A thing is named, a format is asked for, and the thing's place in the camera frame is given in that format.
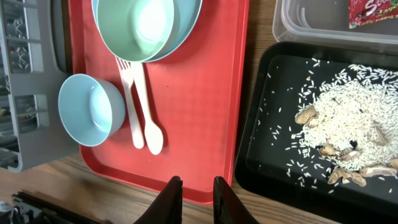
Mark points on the green bowl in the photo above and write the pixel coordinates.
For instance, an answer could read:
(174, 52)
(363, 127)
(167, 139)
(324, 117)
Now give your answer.
(136, 30)

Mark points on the red plastic tray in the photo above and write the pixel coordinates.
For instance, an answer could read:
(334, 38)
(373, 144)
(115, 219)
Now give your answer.
(194, 96)

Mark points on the black plastic tray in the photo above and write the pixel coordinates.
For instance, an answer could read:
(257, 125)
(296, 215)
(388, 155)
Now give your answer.
(270, 161)

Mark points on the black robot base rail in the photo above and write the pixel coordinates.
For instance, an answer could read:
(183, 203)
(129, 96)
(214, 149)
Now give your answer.
(28, 209)

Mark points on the clear plastic bin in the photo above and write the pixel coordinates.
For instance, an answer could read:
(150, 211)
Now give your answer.
(327, 23)

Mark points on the grey plastic dishwasher rack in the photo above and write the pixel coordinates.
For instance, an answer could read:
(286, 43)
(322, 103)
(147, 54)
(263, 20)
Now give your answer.
(35, 62)

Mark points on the light blue plate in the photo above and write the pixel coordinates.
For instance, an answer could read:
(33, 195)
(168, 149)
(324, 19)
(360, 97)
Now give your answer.
(187, 12)

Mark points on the red snack wrapper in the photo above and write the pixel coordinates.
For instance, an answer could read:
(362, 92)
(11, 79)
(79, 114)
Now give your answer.
(364, 12)

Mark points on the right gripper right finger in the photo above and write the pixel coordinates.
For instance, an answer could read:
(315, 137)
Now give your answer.
(227, 207)

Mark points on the rice and peanut scraps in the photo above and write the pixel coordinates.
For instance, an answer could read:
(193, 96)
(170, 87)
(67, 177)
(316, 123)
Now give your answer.
(352, 123)

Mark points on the white plastic fork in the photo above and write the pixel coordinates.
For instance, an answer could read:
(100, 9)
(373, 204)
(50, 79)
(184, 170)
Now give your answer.
(127, 82)

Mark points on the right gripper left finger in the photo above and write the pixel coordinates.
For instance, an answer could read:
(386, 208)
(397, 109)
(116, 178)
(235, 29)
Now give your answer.
(167, 206)

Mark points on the white plastic spoon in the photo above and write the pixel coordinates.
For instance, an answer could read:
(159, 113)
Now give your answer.
(152, 132)

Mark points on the light blue small bowl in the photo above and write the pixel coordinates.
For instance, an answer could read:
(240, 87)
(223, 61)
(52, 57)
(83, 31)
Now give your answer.
(91, 109)

